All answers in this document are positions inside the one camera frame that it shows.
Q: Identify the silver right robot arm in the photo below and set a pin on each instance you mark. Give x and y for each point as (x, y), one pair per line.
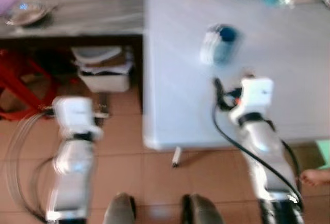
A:
(265, 152)

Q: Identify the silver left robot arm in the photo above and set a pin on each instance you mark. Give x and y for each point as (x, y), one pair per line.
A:
(72, 177)

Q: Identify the clear cup with blue inside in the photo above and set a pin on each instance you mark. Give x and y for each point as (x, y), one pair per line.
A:
(220, 46)

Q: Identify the white table leg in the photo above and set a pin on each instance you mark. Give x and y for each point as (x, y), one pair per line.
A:
(177, 158)

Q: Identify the green plastic seat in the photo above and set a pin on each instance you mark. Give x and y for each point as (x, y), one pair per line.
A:
(324, 154)

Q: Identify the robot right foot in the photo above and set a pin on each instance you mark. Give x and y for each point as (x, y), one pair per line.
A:
(201, 211)

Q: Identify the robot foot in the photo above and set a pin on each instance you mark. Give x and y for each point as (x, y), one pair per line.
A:
(119, 211)
(201, 211)

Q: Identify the person's bare foot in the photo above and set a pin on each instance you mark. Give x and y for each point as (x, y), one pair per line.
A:
(315, 177)

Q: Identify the white storage box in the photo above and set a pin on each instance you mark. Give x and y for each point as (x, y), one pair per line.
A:
(103, 72)

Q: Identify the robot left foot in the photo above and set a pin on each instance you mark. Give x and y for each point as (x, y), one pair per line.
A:
(119, 211)

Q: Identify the grey counter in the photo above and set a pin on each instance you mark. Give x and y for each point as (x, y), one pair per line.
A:
(93, 10)

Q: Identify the red plastic stool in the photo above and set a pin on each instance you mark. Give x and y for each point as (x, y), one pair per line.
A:
(20, 87)

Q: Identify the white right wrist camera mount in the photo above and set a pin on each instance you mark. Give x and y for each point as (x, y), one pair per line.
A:
(255, 95)

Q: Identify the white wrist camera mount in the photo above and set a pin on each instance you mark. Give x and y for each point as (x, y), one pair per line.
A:
(255, 95)
(76, 113)

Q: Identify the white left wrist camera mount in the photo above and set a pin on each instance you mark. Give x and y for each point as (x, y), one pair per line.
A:
(76, 113)

